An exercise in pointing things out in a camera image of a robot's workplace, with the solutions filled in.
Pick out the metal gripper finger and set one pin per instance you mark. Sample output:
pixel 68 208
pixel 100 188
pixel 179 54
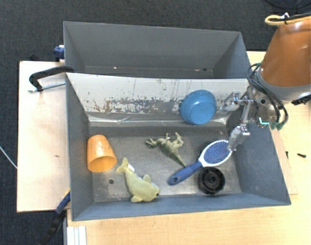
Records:
pixel 228 105
pixel 237 136

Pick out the blue and white hairbrush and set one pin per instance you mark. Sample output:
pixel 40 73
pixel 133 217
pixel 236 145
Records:
pixel 216 153

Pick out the blue bowl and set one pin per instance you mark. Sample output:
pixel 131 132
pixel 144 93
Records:
pixel 197 107

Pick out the black round ribbed lid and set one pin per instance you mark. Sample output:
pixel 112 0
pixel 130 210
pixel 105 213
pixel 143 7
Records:
pixel 211 180

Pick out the small black screw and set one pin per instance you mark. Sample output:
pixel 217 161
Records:
pixel 302 155

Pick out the green toy dinosaur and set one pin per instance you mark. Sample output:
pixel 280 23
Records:
pixel 169 147

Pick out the grey metal bin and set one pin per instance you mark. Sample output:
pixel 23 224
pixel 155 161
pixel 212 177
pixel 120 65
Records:
pixel 150 47

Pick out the yellow-green plush whale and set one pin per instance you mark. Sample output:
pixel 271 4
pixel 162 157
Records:
pixel 140 186

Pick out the orange plastic cup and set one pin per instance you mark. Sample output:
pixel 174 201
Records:
pixel 100 152

